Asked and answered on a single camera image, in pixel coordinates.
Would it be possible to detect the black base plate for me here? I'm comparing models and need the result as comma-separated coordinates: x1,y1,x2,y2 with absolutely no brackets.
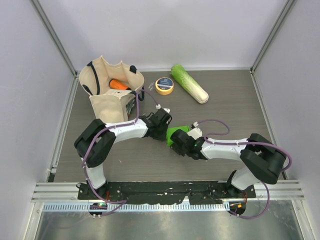
76,181,256,205

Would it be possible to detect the white slotted cable duct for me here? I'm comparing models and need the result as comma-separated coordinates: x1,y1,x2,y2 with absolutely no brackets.
42,201,230,213

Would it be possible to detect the beige canvas tote bag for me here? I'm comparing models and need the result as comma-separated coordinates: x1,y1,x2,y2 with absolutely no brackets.
79,56,145,123

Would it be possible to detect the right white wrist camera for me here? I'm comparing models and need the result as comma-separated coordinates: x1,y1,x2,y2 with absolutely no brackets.
187,121,203,140

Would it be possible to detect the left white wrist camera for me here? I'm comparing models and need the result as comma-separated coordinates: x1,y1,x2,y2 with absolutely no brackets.
155,104,171,114

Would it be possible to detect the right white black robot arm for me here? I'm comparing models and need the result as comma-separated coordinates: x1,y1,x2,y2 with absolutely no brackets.
170,128,289,198

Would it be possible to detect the yellow masking tape roll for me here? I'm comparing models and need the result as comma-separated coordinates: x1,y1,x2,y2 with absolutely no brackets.
155,77,174,96

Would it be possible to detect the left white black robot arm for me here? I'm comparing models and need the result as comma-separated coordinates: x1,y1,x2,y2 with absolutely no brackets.
74,108,172,200

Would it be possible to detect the aluminium frame rail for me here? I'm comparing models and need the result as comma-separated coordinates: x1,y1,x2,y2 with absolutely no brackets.
31,182,79,203

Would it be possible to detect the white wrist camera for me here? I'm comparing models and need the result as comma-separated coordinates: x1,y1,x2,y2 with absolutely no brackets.
155,104,171,114
187,121,203,140

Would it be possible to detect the green paper box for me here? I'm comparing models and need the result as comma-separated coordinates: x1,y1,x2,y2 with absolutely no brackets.
165,125,190,147

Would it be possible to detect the napa cabbage toy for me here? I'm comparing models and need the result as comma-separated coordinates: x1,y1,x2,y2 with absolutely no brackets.
171,64,209,104

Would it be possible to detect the orange bottle in bag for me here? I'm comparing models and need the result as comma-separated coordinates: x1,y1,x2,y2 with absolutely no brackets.
108,78,131,90

